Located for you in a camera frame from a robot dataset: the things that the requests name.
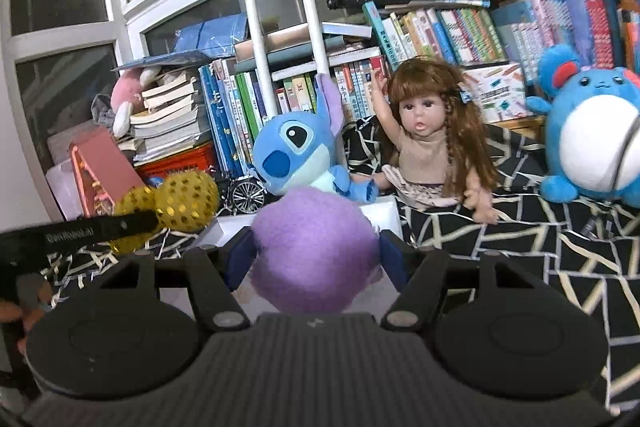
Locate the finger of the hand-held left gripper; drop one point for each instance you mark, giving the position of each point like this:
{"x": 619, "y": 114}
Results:
{"x": 135, "y": 224}

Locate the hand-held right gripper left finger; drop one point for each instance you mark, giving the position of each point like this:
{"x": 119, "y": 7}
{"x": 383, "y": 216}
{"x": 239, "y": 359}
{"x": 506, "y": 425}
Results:
{"x": 240, "y": 257}

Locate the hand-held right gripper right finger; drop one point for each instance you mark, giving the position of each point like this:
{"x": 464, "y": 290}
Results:
{"x": 395, "y": 259}

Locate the white cardboard box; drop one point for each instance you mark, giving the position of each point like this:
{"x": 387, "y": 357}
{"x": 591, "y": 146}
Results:
{"x": 382, "y": 213}

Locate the yellow sequin strawberry plush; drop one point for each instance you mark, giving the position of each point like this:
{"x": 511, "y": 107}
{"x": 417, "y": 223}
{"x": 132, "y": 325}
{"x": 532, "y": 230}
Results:
{"x": 190, "y": 197}

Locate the white fluffy purple-eared plush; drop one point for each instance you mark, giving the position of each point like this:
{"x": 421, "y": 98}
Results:
{"x": 315, "y": 247}

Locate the person's left hand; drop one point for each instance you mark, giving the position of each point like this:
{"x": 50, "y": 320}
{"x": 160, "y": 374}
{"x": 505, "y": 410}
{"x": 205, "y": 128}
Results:
{"x": 10, "y": 312}

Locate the translucent white plastic bin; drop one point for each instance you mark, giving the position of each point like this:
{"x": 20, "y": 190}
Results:
{"x": 60, "y": 182}

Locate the miniature black bicycle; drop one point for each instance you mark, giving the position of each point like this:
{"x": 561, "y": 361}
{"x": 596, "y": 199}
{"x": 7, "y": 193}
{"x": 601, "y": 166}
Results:
{"x": 247, "y": 194}

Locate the pink toy house model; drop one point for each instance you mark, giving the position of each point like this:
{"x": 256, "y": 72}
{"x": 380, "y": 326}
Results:
{"x": 100, "y": 167}

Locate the red plastic basket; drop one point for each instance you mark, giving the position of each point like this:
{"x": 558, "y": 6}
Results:
{"x": 175, "y": 164}

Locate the brown-haired baby doll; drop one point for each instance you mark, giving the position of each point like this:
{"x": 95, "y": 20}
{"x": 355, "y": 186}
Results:
{"x": 425, "y": 157}

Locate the stack of worn books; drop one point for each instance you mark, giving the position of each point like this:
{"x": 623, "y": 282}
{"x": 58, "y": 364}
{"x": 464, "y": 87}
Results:
{"x": 170, "y": 122}

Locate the black white patterned blanket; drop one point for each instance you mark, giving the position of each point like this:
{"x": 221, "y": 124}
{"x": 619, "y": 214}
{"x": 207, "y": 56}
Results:
{"x": 500, "y": 227}

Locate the grey cloth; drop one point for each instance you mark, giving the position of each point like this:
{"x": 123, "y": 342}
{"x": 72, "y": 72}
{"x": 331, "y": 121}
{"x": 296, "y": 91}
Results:
{"x": 102, "y": 109}

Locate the blue alien plush toy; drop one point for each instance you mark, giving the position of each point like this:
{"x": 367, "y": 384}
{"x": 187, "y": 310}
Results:
{"x": 300, "y": 142}

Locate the pink white plush toy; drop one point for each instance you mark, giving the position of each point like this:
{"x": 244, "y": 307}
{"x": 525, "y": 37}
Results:
{"x": 125, "y": 92}

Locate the blue plastic folder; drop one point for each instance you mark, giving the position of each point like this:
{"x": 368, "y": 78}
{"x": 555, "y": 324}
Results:
{"x": 210, "y": 34}
{"x": 165, "y": 59}

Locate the wooden stand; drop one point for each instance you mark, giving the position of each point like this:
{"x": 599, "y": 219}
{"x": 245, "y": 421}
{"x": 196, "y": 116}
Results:
{"x": 520, "y": 125}

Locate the white printed box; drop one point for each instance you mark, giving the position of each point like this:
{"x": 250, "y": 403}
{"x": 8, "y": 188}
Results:
{"x": 495, "y": 92}

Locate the grey hardcover book pile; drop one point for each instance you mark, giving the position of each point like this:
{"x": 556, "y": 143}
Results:
{"x": 300, "y": 44}

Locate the round blue white plush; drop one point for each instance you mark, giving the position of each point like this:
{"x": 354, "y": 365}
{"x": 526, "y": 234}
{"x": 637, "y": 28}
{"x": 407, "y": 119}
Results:
{"x": 590, "y": 137}

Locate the row of upright books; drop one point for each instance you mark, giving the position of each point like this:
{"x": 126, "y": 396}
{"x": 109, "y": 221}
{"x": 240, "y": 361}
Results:
{"x": 450, "y": 32}

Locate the white pipe rack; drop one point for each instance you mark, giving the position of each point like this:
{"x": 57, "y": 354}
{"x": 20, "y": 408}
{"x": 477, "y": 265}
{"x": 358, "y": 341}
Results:
{"x": 305, "y": 7}

